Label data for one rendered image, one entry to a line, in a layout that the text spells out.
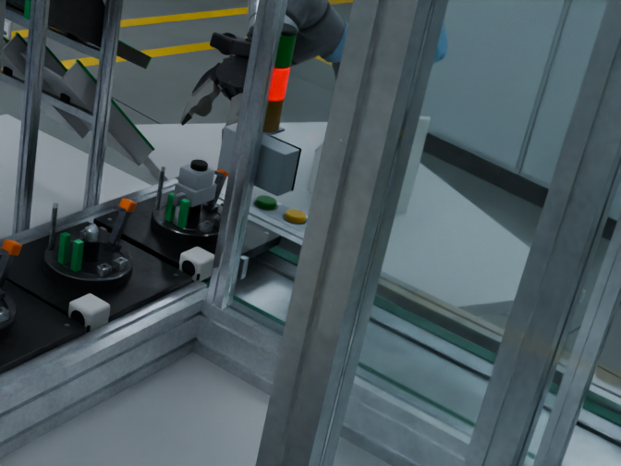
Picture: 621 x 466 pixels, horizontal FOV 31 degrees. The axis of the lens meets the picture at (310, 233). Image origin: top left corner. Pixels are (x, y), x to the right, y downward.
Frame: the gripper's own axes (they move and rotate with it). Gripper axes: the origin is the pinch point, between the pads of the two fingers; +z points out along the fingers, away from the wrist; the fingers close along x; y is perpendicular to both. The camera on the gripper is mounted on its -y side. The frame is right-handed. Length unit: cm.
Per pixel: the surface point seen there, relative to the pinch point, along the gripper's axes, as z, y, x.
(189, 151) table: -9, 56, 38
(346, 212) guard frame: 32, -109, -84
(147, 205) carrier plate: 14.2, 13.1, 9.9
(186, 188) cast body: 9.7, 5.3, -0.2
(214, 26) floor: -159, 355, 274
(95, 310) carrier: 36.4, -15.1, -11.8
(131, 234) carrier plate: 21.2, 5.0, 3.9
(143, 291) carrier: 29.7, -4.5, -10.4
